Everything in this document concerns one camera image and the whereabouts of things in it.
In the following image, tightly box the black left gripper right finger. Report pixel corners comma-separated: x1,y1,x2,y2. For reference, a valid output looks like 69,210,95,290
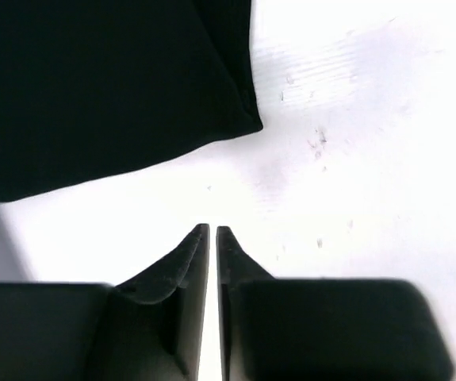
217,226,455,380

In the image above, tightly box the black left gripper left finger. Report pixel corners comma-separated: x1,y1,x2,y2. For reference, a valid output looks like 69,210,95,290
0,224,209,380

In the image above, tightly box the black t-shirt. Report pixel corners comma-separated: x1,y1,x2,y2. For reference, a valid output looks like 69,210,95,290
0,1,262,202

